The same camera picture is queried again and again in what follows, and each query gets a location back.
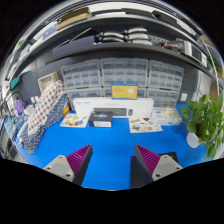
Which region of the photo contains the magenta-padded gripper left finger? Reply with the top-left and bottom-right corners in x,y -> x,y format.
42,143 -> 94,187

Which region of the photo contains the small black box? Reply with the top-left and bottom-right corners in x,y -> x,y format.
87,111 -> 114,129

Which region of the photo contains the small illustrated card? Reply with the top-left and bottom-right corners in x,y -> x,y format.
59,112 -> 90,129

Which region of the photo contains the large illustrated card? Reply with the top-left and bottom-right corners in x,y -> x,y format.
128,116 -> 163,134

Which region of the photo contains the green potted plant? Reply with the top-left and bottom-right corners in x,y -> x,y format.
179,93 -> 224,161

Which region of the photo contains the long white keyboard box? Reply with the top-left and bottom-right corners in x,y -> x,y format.
72,97 -> 155,119

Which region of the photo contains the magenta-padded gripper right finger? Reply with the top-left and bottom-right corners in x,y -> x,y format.
129,143 -> 184,190

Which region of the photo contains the yellow flat box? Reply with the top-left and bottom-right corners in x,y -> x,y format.
111,82 -> 139,100

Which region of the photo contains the white plastic crate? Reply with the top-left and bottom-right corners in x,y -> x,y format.
37,71 -> 60,94

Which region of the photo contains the grey drawer cabinet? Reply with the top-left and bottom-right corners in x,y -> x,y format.
99,57 -> 149,98
146,59 -> 185,108
60,59 -> 103,101

